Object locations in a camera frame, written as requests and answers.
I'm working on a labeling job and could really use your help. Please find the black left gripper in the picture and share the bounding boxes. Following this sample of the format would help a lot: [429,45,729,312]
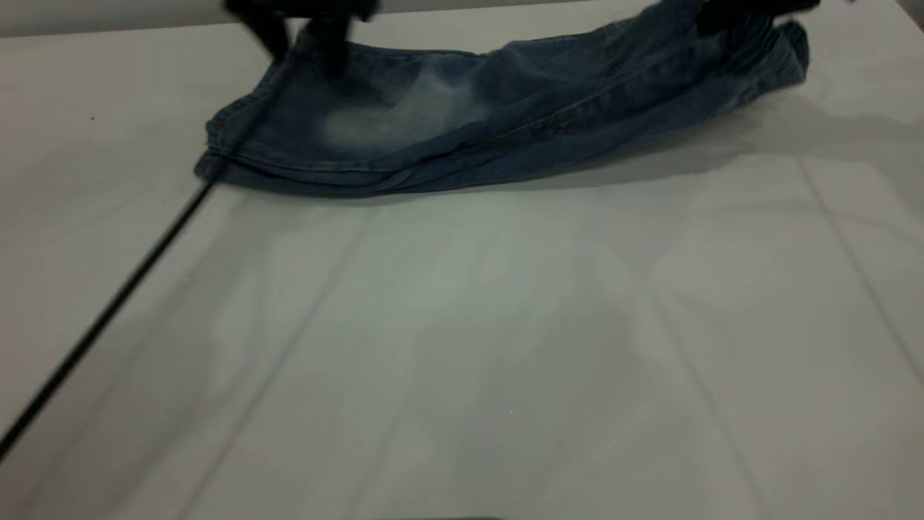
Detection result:
[222,0,380,77]

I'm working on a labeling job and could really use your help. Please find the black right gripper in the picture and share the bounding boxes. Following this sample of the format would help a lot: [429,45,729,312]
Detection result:
[697,0,821,35]

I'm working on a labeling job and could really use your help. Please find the blue denim jeans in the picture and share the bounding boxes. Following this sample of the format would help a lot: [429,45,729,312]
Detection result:
[193,0,811,197]

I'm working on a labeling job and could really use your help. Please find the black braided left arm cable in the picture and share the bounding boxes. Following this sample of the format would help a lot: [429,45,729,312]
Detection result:
[0,54,293,459]

